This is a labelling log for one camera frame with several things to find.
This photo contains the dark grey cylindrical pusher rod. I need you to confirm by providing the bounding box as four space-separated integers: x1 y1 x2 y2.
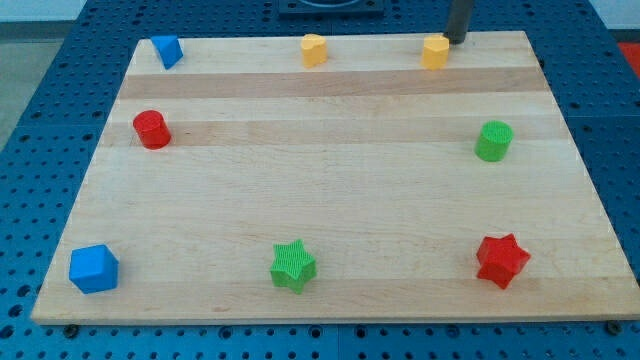
443 0 475 44

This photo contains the yellow hexagon block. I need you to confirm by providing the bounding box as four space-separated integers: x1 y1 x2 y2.
421 34 450 70

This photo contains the green cylinder block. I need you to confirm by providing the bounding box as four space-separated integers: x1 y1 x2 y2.
474 120 514 162

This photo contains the yellow heart block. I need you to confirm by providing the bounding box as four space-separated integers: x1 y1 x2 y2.
300 34 328 68

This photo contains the red object at edge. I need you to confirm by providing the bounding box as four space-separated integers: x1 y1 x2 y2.
618 42 640 77

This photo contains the red star block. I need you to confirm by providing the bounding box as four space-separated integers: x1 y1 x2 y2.
476 233 531 289

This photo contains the wooden board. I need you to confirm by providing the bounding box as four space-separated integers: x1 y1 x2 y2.
32 31 639 325

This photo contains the blue triangular prism block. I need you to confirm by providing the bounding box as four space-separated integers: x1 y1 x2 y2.
151 35 184 70

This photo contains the green star block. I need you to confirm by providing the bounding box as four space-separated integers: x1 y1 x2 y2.
270 239 317 294

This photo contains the red cylinder block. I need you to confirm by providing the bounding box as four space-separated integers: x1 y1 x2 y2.
133 110 171 150

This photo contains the blue cube block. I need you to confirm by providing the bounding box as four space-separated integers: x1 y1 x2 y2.
68 244 119 294

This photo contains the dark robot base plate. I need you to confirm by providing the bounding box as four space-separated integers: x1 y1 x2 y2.
276 0 385 17

